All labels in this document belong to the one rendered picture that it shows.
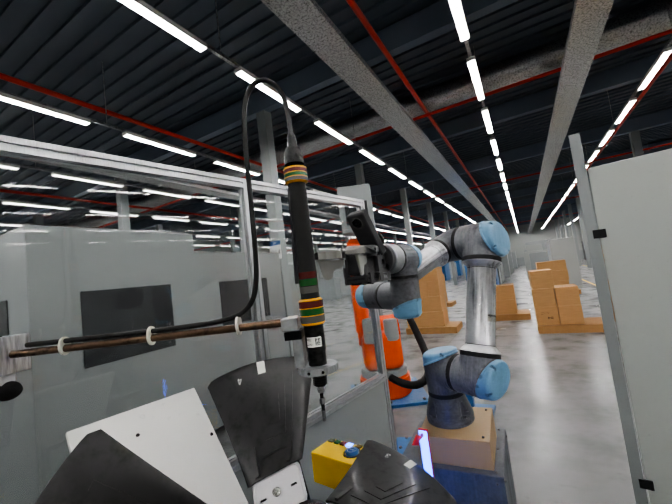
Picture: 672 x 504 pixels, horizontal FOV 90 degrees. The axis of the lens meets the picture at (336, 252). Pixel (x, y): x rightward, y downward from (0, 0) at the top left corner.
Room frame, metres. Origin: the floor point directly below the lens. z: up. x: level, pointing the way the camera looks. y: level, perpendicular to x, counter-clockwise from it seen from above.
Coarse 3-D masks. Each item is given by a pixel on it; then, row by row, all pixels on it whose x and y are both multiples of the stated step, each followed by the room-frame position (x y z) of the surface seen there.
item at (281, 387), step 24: (264, 360) 0.77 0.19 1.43; (288, 360) 0.77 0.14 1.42; (216, 384) 0.73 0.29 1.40; (264, 384) 0.72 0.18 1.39; (288, 384) 0.72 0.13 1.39; (240, 408) 0.69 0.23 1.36; (264, 408) 0.68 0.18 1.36; (288, 408) 0.68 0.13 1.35; (240, 432) 0.66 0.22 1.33; (264, 432) 0.65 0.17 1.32; (288, 432) 0.64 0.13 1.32; (240, 456) 0.64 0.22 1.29; (264, 456) 0.62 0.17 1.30; (288, 456) 0.61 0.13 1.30
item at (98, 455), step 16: (96, 432) 0.45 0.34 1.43; (80, 448) 0.44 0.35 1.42; (96, 448) 0.45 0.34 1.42; (112, 448) 0.45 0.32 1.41; (64, 464) 0.43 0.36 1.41; (80, 464) 0.43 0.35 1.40; (96, 464) 0.44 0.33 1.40; (112, 464) 0.45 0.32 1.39; (128, 464) 0.45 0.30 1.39; (144, 464) 0.46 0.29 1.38; (64, 480) 0.42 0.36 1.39; (80, 480) 0.43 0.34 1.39; (96, 480) 0.43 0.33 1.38; (112, 480) 0.44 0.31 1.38; (128, 480) 0.45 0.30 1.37; (144, 480) 0.45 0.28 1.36; (160, 480) 0.46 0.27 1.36; (48, 496) 0.41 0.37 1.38; (64, 496) 0.42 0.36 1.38; (80, 496) 0.42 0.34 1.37; (96, 496) 0.43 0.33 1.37; (112, 496) 0.44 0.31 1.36; (128, 496) 0.44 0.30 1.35; (144, 496) 0.45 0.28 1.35; (160, 496) 0.46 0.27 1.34; (176, 496) 0.46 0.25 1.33; (192, 496) 0.47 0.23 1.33
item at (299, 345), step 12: (288, 324) 0.59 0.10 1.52; (300, 324) 0.62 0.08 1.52; (288, 336) 0.59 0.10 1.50; (300, 336) 0.59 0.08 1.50; (300, 348) 0.59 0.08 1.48; (300, 360) 0.59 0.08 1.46; (336, 360) 0.62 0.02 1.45; (300, 372) 0.59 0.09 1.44; (312, 372) 0.57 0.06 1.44; (324, 372) 0.57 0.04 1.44
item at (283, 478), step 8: (296, 464) 0.60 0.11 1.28; (280, 472) 0.61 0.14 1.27; (288, 472) 0.60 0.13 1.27; (296, 472) 0.60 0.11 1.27; (264, 480) 0.61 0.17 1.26; (272, 480) 0.60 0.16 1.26; (280, 480) 0.60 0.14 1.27; (288, 480) 0.59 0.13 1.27; (296, 480) 0.59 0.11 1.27; (256, 488) 0.60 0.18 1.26; (264, 488) 0.60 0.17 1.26; (272, 488) 0.59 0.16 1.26; (280, 488) 0.59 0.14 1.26; (288, 488) 0.59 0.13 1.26; (296, 488) 0.58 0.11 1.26; (304, 488) 0.58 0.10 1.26; (256, 496) 0.59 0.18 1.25; (264, 496) 0.59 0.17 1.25; (272, 496) 0.59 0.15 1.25; (280, 496) 0.58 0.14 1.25; (288, 496) 0.58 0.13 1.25; (296, 496) 0.57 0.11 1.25; (304, 496) 0.57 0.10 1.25
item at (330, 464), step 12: (324, 444) 1.12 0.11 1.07; (336, 444) 1.11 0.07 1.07; (312, 456) 1.08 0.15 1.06; (324, 456) 1.05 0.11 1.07; (336, 456) 1.04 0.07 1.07; (348, 456) 1.02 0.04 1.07; (324, 468) 1.05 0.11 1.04; (336, 468) 1.02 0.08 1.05; (348, 468) 0.99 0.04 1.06; (324, 480) 1.05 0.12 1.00; (336, 480) 1.02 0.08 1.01
